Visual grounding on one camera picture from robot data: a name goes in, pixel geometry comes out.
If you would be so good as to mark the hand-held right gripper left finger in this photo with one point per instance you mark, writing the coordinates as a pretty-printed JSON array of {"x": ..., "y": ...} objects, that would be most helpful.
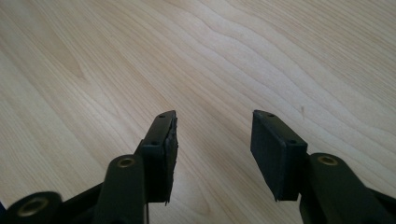
[{"x": 158, "y": 161}]

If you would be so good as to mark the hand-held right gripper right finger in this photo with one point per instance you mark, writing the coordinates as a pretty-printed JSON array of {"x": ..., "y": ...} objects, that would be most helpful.
[{"x": 274, "y": 161}]

